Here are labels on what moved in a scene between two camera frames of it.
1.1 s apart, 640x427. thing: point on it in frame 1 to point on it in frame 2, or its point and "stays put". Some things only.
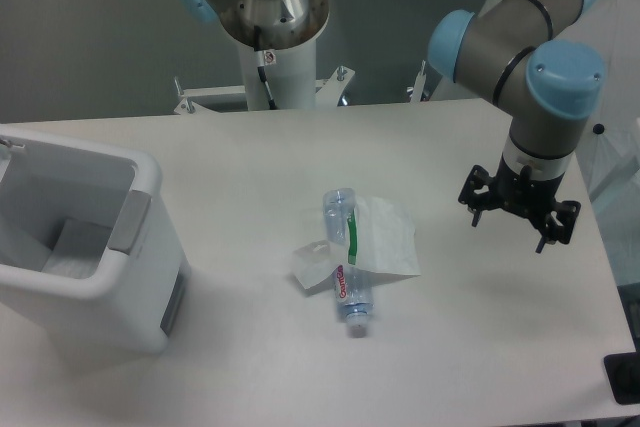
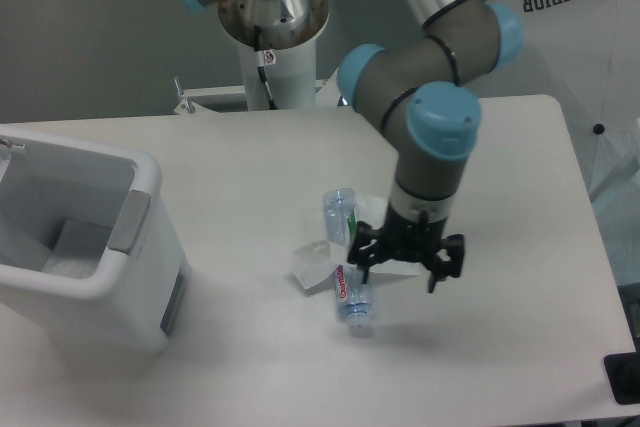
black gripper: (527, 197) to (408, 236)
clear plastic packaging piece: (313, 263) stays put
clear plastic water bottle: (353, 295) stays put
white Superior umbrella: (610, 153) stays put
